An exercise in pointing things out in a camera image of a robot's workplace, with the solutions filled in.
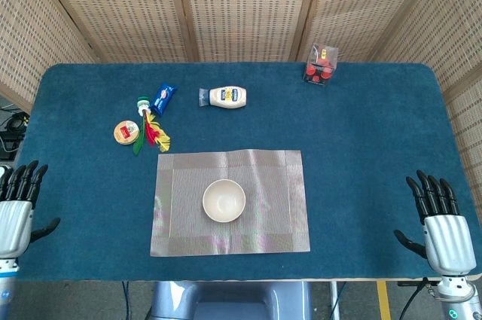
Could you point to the colourful feather shuttlecock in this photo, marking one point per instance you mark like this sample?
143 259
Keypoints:
147 133

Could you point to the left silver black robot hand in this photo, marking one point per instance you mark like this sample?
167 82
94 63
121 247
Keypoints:
13 226

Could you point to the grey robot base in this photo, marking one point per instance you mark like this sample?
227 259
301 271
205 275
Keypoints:
233 301

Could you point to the beige woven placemat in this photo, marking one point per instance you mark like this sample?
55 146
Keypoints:
271 214

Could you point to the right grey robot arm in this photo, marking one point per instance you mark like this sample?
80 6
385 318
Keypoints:
455 297

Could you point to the white table leg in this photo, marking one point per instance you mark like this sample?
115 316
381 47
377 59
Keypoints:
334 303

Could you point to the white bowl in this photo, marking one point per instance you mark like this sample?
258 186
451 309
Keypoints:
224 201

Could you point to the blue tablecloth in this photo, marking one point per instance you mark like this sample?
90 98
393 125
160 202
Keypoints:
376 116

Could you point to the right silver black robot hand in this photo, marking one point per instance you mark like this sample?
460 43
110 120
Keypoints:
450 242

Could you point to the clear box with red toy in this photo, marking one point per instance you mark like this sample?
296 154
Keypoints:
319 69

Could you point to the mayonnaise squeeze bottle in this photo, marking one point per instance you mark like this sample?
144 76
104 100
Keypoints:
227 97

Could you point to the round yellow tin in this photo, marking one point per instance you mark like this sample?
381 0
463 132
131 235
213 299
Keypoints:
126 132

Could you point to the blue snack packet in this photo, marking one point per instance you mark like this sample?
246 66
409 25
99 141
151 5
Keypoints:
162 99

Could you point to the black rectangular label plate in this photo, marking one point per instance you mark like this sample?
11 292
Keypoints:
410 282

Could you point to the woven folding screen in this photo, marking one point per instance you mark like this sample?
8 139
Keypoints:
244 7

